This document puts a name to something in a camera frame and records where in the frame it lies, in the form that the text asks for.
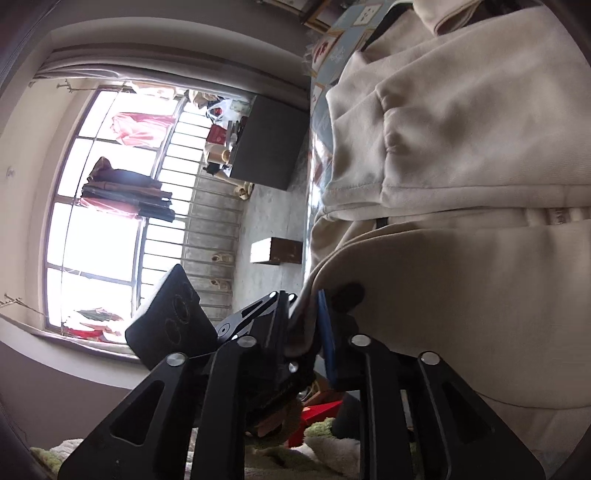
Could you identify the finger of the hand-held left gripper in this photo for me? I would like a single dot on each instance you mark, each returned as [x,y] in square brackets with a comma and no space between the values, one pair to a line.
[286,378]
[249,318]

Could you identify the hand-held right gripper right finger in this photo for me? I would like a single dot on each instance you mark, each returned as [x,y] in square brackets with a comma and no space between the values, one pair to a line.
[325,332]

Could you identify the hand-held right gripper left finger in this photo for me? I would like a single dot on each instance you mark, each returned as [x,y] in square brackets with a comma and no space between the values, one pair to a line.
[282,323]

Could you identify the cream zip jacket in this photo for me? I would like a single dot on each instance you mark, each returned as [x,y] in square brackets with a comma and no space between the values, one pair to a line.
[461,161]

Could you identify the dark hanging clothes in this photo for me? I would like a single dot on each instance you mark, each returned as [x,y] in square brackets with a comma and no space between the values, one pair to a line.
[129,194]

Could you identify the person's left hand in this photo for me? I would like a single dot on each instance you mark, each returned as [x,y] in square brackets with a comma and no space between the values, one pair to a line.
[272,422]

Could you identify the brown cardboard box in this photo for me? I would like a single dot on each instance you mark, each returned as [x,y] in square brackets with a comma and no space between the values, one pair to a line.
[277,250]

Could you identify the red hanging garment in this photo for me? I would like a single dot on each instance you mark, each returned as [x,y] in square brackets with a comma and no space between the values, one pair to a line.
[92,330]

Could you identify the green white fuzzy robe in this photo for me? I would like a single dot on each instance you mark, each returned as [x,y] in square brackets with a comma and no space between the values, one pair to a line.
[323,452]

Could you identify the window with metal railing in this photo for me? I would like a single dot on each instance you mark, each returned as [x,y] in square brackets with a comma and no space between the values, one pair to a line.
[92,254]

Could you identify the dark grey board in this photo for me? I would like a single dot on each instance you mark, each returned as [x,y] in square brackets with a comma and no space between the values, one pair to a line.
[268,143]

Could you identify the red box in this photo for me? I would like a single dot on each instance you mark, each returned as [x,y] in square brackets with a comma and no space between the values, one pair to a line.
[216,135]

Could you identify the pink hanging garment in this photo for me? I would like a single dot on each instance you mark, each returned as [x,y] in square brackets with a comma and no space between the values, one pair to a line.
[138,129]

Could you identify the white plastic bag with red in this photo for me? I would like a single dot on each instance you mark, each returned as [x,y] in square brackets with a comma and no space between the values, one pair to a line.
[221,113]

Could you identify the grey curtain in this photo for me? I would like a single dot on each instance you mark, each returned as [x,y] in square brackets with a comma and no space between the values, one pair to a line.
[161,62]

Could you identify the fruit print tablecloth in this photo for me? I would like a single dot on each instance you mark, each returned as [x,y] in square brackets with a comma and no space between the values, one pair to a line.
[339,50]

